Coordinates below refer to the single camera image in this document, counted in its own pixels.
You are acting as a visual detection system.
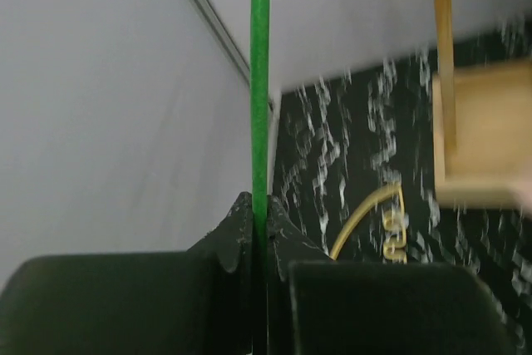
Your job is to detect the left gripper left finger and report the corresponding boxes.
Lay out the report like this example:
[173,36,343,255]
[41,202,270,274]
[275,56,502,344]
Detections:
[1,192,252,354]

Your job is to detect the green hanger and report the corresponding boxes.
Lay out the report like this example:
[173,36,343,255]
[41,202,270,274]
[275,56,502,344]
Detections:
[249,0,269,354]

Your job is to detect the wooden clothes rack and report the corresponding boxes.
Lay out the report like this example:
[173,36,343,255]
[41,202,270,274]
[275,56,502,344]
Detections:
[431,0,531,209]

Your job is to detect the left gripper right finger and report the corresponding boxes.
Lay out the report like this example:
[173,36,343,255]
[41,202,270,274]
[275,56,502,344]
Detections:
[268,197,519,354]

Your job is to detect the cream wavy hanger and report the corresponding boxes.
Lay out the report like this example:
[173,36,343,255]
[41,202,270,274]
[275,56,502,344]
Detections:
[328,182,407,264]

